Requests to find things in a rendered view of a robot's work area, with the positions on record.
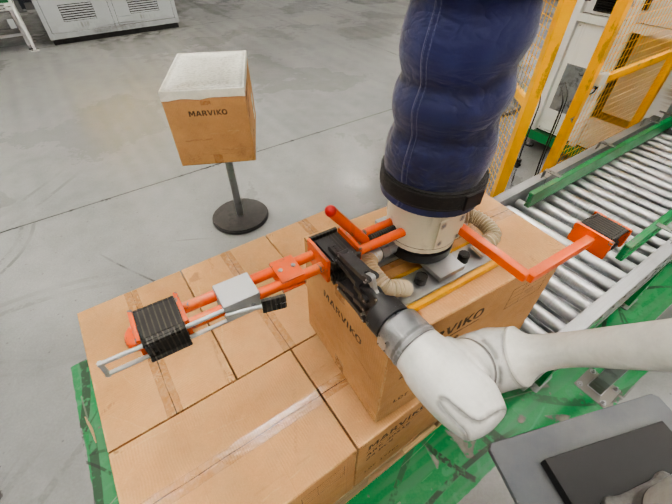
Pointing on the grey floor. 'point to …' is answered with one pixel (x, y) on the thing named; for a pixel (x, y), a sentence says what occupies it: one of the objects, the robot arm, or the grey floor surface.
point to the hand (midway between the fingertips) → (330, 256)
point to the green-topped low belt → (13, 22)
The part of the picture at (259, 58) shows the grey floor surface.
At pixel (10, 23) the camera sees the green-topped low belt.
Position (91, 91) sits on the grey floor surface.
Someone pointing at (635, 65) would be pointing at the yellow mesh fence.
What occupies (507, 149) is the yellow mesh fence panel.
